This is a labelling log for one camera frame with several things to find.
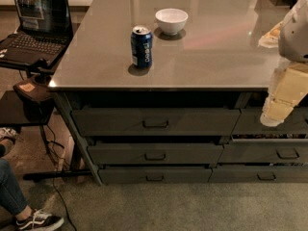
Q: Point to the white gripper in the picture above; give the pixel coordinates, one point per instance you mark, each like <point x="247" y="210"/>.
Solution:
<point x="295" y="36"/>

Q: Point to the blue jeans leg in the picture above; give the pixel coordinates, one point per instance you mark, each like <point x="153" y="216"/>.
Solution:
<point x="11" y="196"/>

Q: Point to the black white sneaker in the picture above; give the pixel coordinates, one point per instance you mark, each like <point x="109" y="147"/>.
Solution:
<point x="40" y="221"/>

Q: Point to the white ceramic bowl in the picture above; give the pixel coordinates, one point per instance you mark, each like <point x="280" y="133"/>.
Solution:
<point x="171" y="21"/>

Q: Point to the black laptop stand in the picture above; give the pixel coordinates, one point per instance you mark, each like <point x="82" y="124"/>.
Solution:
<point x="29" y="104"/>

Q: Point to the black open laptop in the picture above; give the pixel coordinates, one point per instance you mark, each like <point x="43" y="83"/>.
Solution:
<point x="43" y="34"/>

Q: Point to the blue soda can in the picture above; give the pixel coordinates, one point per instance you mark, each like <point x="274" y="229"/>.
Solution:
<point x="141" y="46"/>

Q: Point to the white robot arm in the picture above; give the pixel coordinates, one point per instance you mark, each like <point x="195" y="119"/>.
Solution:
<point x="290" y="35"/>

